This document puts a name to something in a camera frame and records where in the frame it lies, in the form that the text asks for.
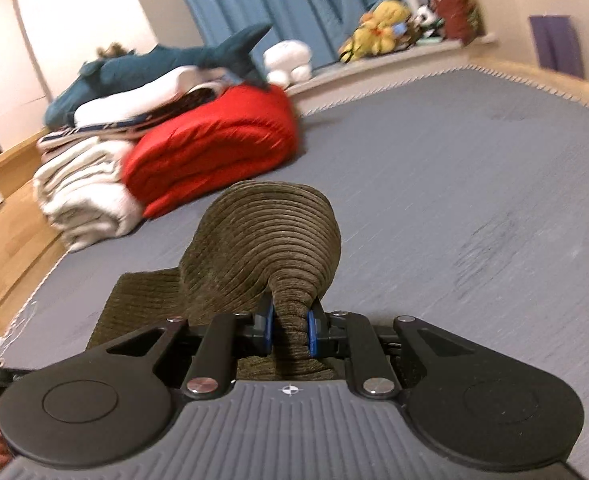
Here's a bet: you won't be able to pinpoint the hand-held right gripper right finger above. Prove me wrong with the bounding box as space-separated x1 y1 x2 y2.
303 305 469 402

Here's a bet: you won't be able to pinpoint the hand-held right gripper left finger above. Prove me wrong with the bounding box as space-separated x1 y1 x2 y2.
107 304 276 401

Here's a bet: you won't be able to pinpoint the olive corduroy pants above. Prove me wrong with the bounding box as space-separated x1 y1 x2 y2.
87 180 345 381

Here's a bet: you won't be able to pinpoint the white folded blanket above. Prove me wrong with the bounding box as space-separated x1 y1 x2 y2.
33 137 145 253

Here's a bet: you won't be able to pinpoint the red folded blanket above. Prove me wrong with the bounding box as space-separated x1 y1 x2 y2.
122 84 300 220

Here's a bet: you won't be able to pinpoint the grey bed mattress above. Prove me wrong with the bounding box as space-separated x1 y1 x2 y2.
0 65 589 411

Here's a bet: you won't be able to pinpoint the dark patterned folded cloth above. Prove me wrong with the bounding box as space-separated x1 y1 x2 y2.
37 85 225 151

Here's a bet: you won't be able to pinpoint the white pillow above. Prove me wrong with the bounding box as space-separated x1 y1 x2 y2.
73 65 225 128

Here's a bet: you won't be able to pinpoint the white plush toy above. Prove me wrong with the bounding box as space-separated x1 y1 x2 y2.
263 40 314 88

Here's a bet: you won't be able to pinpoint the window ledge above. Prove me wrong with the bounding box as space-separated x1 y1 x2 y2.
284 37 498 103

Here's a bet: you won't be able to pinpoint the teal shark plush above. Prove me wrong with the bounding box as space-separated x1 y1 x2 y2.
43 22 272 128

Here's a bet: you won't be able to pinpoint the yellow plush toy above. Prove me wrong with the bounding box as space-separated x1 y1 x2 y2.
339 0 411 63

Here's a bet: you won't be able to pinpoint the brown plush toy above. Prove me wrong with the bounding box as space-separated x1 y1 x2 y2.
97 42 138 59

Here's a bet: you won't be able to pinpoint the small white toy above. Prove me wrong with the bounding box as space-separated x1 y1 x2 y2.
399 0 445 41

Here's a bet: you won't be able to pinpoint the red cushion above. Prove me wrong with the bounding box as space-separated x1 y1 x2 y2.
429 0 485 43

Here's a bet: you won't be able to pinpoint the purple cloth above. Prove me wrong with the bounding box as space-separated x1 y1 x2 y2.
529 14 585 80

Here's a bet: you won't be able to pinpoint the wooden bed frame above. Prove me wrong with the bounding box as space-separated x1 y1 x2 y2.
469 57 589 121

